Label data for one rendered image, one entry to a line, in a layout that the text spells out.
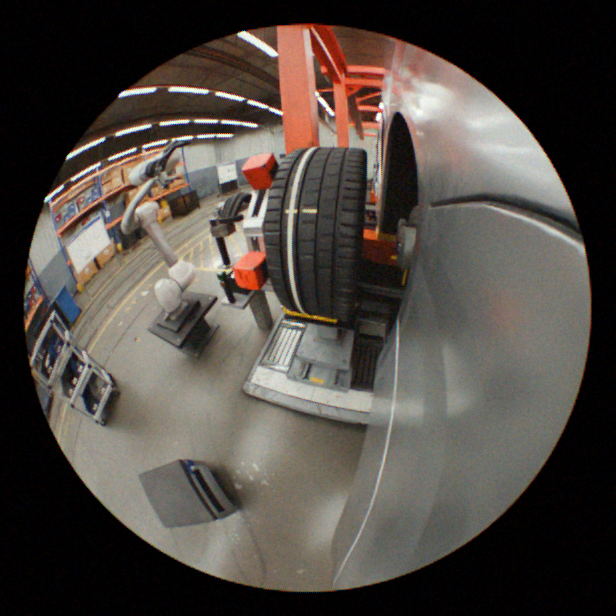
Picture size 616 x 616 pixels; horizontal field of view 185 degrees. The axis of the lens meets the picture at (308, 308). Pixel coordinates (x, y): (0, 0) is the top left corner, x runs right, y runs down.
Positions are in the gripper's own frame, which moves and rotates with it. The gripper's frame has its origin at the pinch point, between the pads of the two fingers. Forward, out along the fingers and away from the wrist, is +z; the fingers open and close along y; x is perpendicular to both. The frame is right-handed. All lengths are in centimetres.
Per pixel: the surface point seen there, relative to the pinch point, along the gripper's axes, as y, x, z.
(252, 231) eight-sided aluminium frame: -23.0, 3.4, 33.0
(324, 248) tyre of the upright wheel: -22, -2, 54
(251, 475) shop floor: -134, -29, 50
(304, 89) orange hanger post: 61, 42, 18
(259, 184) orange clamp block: -9.2, 6.2, 30.7
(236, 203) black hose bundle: -15.6, 9.9, 21.7
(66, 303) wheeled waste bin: -204, -46, -524
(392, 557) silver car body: -29, -47, 67
